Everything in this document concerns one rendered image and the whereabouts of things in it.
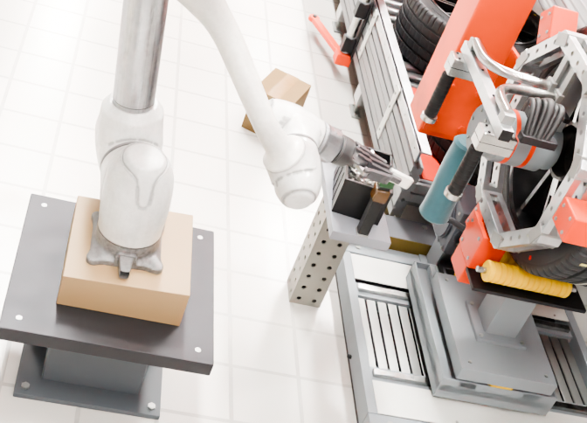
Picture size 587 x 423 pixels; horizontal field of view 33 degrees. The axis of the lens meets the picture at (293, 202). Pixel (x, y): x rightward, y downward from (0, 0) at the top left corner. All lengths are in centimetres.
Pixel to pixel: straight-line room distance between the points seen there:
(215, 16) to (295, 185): 40
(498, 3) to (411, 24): 121
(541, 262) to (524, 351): 47
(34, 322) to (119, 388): 38
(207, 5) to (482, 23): 110
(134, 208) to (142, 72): 31
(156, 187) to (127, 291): 27
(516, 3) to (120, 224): 132
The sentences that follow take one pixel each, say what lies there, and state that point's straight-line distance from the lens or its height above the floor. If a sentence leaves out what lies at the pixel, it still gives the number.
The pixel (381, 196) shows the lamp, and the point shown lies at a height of 59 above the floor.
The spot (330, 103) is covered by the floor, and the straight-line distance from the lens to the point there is 414.
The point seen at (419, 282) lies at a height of 17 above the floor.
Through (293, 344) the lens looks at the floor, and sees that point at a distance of 293.
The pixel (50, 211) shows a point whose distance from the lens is 264.
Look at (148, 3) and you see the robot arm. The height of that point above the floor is 98.
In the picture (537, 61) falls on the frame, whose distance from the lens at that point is 269.
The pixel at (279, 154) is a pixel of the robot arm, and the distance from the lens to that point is 214.
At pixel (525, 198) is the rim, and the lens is 280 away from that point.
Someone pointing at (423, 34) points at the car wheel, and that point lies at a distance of 404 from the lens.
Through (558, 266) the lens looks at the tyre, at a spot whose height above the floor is 69.
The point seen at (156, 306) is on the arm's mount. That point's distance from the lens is 237.
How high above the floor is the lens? 196
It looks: 34 degrees down
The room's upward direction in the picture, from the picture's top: 22 degrees clockwise
